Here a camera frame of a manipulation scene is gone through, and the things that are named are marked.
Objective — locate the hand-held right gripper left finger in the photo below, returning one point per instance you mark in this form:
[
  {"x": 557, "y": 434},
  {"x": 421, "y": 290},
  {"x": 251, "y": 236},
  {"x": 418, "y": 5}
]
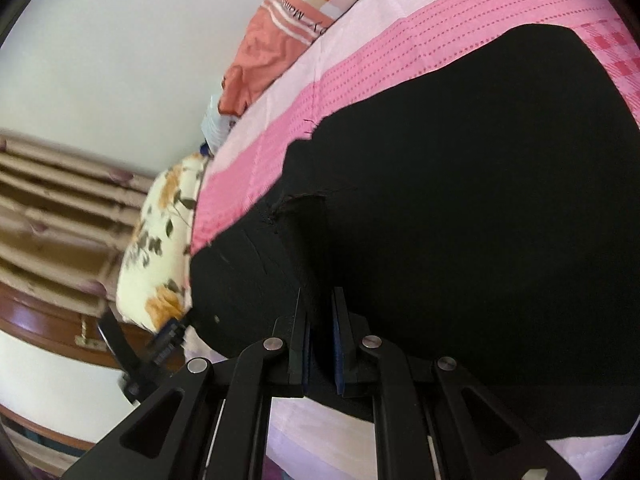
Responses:
[{"x": 299, "y": 360}]

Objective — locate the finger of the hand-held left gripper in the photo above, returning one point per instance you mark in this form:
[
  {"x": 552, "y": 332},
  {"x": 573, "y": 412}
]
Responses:
[{"x": 170, "y": 342}]

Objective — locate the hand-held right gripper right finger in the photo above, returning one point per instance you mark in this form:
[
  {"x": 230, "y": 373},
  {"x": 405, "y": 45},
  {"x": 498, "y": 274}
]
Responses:
[{"x": 341, "y": 360}]

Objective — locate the black pants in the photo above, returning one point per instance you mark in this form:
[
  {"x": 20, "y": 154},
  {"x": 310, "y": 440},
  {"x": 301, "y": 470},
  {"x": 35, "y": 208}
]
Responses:
[{"x": 450, "y": 210}]

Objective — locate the brown wooden furniture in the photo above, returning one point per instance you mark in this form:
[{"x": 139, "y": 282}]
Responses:
[{"x": 45, "y": 320}]

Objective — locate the floral pillow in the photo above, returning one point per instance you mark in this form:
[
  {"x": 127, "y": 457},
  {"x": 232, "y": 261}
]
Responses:
[{"x": 160, "y": 230}]

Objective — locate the small blue object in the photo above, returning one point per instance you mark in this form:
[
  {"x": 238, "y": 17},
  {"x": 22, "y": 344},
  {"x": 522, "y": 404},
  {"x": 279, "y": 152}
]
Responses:
[{"x": 204, "y": 148}]

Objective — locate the pink patterned bed sheet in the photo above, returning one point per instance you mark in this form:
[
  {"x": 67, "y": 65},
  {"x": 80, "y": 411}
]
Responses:
[{"x": 350, "y": 85}]

